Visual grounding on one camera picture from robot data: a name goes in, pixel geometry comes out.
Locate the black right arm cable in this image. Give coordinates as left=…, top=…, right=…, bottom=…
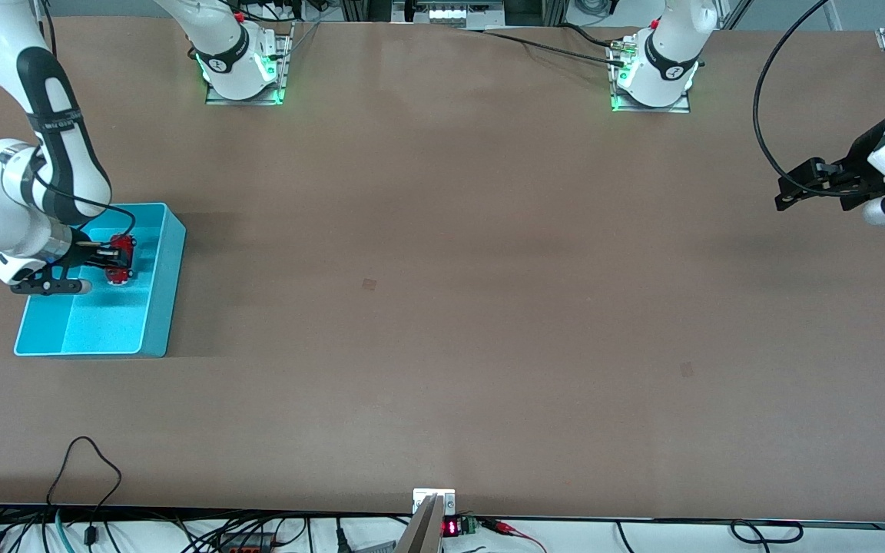
left=28, top=146, right=137, bottom=236

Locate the black cable across table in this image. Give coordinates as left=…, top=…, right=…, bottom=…
left=462, top=28, right=628, bottom=68

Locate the white metal bracket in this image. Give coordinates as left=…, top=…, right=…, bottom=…
left=413, top=488, right=456, bottom=515

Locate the grey metal bar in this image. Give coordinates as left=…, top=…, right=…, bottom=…
left=394, top=495, right=444, bottom=553

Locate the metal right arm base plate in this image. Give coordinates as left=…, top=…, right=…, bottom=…
left=205, top=22, right=294, bottom=107

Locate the blue plastic storage box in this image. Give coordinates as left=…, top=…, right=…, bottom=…
left=14, top=202, right=187, bottom=359

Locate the red clip lead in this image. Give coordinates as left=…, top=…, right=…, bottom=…
left=481, top=518, right=549, bottom=553

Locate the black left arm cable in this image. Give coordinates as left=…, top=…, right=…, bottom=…
left=753, top=0, right=847, bottom=199

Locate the coiled black cable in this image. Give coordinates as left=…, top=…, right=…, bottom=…
left=730, top=520, right=804, bottom=545

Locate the orange connector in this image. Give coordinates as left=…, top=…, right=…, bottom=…
left=216, top=533, right=274, bottom=551

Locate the teal cable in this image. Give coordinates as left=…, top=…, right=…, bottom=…
left=54, top=508, right=76, bottom=553

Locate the red beetle toy car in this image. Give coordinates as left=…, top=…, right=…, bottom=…
left=104, top=233, right=138, bottom=286

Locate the grey control unit with lights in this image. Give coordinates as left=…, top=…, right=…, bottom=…
left=392, top=0, right=506, bottom=30

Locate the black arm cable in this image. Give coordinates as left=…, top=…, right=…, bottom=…
left=753, top=0, right=847, bottom=199
left=28, top=146, right=137, bottom=236

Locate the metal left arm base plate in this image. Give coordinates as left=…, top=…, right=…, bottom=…
left=608, top=38, right=692, bottom=114

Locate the thin black looped cable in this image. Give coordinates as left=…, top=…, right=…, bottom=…
left=46, top=436, right=123, bottom=548

